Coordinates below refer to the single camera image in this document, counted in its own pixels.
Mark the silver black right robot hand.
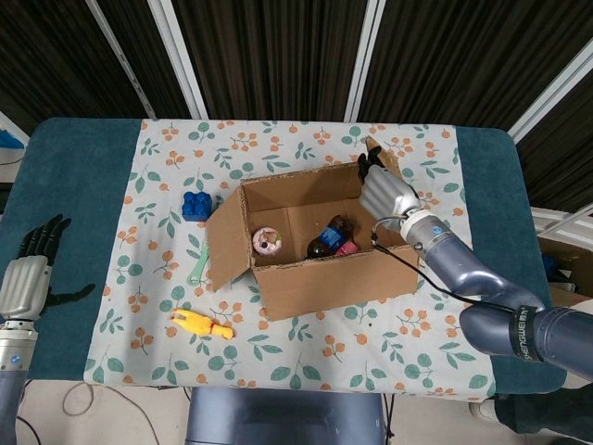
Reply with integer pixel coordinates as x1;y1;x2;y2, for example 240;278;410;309
356;144;422;233

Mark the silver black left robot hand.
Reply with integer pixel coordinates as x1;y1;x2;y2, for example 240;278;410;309
0;213;96;322

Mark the brown cardboard box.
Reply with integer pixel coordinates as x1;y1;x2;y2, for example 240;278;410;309
205;134;421;322

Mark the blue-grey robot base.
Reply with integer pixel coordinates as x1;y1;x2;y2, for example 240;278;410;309
184;387;388;445

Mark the dark soda bottle blue label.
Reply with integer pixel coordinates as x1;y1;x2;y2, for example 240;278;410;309
305;215;358;261

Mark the teal fabric table cover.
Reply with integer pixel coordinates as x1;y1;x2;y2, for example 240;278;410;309
0;116;564;400

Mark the pink donut toy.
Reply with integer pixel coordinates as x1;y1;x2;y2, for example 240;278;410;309
252;225;284;257

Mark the blue plastic item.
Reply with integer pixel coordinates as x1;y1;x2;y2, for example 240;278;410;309
0;113;27;152

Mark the green plastic hairbrush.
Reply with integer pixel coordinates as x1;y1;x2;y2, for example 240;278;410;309
186;240;210;286

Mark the yellow rubber chicken toy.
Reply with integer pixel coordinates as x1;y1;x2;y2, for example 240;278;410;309
170;308;236;342

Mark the floral leaf fruit tablecloth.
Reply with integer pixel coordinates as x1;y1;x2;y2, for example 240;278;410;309
82;119;497;401

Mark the blue toy building block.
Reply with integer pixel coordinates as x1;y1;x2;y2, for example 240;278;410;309
181;191;214;222

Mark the background brown carton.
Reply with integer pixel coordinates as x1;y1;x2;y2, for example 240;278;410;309
538;235;593;310

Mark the black right hand cable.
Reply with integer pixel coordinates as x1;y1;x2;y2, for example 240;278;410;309
370;216;515;311

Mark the beige floor cord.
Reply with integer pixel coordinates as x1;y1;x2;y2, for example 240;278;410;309
62;380;157;437

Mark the white curved metal frame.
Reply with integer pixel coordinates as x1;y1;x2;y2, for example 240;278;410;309
530;206;593;242

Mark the black printed arm strap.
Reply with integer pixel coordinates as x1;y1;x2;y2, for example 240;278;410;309
507;305;546;362

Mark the thin white frame post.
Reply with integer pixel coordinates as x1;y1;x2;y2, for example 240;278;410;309
85;0;158;121

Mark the thick white frame post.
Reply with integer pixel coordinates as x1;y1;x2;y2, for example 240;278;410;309
147;0;208;121

